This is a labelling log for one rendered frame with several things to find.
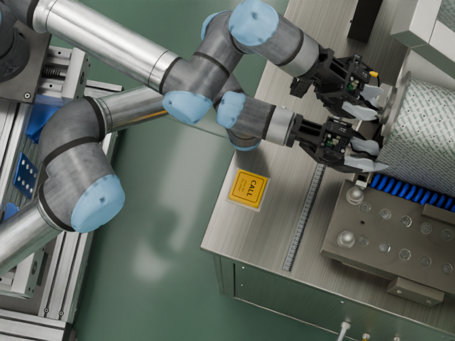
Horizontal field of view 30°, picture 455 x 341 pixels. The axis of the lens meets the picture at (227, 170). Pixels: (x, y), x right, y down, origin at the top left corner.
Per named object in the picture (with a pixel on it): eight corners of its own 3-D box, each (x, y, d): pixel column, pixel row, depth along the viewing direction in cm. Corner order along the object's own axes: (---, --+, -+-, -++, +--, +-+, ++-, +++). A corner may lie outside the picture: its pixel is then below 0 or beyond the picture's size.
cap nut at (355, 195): (349, 185, 179) (351, 180, 175) (365, 191, 179) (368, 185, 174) (343, 201, 178) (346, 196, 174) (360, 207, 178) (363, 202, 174)
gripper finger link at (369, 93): (397, 109, 158) (363, 88, 152) (373, 110, 162) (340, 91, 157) (401, 93, 158) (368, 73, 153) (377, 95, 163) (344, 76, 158)
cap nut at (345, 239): (340, 229, 177) (342, 224, 172) (357, 234, 176) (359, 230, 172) (334, 245, 176) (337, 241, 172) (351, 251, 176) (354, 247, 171)
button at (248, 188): (238, 170, 194) (238, 168, 191) (267, 180, 193) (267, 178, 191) (228, 199, 192) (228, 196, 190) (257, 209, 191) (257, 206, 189)
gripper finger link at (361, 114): (388, 130, 156) (357, 105, 151) (365, 131, 161) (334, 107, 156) (394, 116, 157) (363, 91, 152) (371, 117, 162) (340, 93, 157)
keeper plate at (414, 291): (388, 283, 186) (398, 276, 175) (432, 298, 185) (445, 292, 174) (385, 293, 185) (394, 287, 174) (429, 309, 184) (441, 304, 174)
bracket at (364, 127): (344, 124, 196) (363, 76, 167) (371, 133, 196) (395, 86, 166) (338, 144, 195) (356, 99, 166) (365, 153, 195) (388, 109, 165)
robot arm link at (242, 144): (245, 101, 192) (246, 84, 181) (269, 143, 189) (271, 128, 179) (214, 118, 191) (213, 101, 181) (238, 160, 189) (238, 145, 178)
